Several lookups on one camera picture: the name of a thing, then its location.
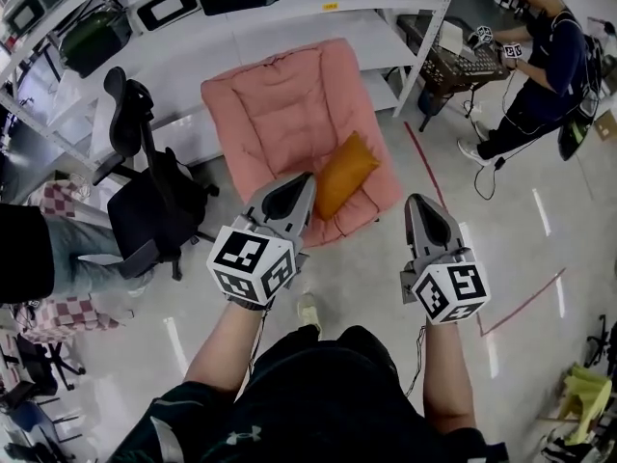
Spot black swivel chair base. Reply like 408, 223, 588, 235
584, 313, 617, 371

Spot yellow-green plastic stool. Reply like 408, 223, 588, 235
557, 361, 614, 447

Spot black cable on floor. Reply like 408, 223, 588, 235
461, 88, 508, 203

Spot person's light shoe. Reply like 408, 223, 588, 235
295, 292, 323, 338

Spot dark green hard case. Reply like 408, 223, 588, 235
57, 9, 132, 79

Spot white metal shelving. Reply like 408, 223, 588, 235
0, 0, 465, 174

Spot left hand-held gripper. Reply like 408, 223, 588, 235
205, 172, 318, 309

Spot brown perforated table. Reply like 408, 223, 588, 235
396, 14, 513, 133

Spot orange pillow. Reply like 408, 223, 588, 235
312, 130, 382, 222

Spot person's right forearm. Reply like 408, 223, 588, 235
420, 318, 478, 434

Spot black office chair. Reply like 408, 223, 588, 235
91, 66, 221, 282

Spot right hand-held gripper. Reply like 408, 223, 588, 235
398, 193, 491, 326

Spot white box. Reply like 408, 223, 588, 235
437, 19, 468, 56

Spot person's black shirt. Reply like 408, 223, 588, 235
109, 324, 510, 463

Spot pink cushioned seat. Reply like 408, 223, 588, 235
200, 37, 404, 249

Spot black and green backpack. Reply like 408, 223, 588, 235
557, 31, 609, 162

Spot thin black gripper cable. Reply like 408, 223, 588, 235
246, 305, 271, 383
406, 324, 431, 398

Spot white microwave oven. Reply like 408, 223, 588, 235
135, 0, 200, 34
1, 0, 50, 39

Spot pink checkered cloth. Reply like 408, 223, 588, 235
17, 179, 122, 345

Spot person's left forearm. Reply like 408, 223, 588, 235
182, 300, 272, 400

